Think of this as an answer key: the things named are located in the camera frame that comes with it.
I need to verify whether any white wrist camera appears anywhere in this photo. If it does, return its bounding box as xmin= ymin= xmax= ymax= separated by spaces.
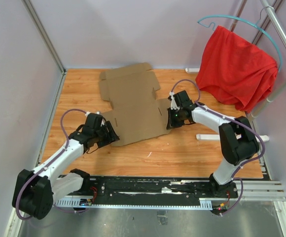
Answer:
xmin=168 ymin=91 xmax=180 ymax=110
xmin=85 ymin=113 xmax=106 ymax=129

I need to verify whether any red cloth shirt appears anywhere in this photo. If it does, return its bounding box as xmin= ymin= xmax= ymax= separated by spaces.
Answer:
xmin=196 ymin=26 xmax=279 ymax=113

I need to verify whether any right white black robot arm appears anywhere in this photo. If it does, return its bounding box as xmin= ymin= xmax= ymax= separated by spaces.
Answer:
xmin=167 ymin=90 xmax=259 ymax=198

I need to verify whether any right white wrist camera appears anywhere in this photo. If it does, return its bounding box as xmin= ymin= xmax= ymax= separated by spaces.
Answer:
xmin=168 ymin=91 xmax=180 ymax=110

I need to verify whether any white clothes rack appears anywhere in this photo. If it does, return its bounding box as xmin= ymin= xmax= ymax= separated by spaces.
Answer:
xmin=185 ymin=0 xmax=286 ymax=143

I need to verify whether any grey slotted cable duct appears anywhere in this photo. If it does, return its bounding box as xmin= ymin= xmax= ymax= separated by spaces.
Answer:
xmin=55 ymin=196 xmax=213 ymax=210

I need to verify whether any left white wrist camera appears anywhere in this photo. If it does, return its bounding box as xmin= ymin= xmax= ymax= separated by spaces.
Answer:
xmin=85 ymin=113 xmax=106 ymax=129

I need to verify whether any brown cardboard box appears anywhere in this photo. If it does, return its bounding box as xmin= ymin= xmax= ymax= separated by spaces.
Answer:
xmin=99 ymin=63 xmax=171 ymax=147

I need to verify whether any teal clothes hanger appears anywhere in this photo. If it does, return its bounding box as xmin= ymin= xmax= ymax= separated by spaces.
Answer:
xmin=197 ymin=6 xmax=283 ymax=73

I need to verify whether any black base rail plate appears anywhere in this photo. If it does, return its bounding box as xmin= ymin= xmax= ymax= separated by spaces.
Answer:
xmin=62 ymin=175 xmax=240 ymax=205

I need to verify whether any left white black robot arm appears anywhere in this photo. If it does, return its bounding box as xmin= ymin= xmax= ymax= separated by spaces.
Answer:
xmin=12 ymin=112 xmax=119 ymax=220

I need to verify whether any aluminium frame post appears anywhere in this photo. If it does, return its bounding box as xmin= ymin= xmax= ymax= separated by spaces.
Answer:
xmin=22 ymin=0 xmax=66 ymax=74

